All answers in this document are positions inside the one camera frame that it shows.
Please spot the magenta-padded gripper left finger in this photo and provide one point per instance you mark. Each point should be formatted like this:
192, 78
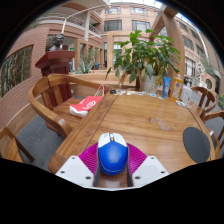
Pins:
75, 170

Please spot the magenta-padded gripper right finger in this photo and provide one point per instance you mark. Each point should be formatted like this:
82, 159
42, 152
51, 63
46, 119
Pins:
150, 170

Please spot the blue and white computer mouse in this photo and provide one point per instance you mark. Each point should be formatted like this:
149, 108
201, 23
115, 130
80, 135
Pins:
112, 156

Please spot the dark grey round mouse pad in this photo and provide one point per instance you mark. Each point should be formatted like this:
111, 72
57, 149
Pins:
196, 145

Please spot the red and white bag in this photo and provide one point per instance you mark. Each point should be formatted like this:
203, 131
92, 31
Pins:
85, 106

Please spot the black notebook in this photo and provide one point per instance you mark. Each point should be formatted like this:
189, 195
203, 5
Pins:
213, 140

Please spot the wooden armchair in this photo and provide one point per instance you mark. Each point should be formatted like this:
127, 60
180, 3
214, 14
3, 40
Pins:
215, 115
121, 80
208, 95
8, 146
41, 106

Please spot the blue squeeze tube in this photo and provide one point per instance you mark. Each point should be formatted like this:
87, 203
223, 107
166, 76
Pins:
166, 87

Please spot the black key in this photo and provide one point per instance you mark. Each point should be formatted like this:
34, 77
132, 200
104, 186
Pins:
113, 91

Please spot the yellow flowering plant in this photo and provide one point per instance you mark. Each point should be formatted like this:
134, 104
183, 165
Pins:
220, 100

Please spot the spiky green agave plant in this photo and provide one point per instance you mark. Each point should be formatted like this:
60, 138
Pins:
85, 66

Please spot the white sculpture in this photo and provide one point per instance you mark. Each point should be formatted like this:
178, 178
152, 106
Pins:
203, 70

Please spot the green potted plant white pot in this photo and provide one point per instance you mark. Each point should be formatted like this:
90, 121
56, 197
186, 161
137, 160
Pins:
146, 56

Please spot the dark bust statue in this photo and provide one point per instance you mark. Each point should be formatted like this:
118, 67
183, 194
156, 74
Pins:
57, 41

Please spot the dark red wooden pedestal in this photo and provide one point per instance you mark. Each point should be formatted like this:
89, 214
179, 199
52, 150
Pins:
55, 61

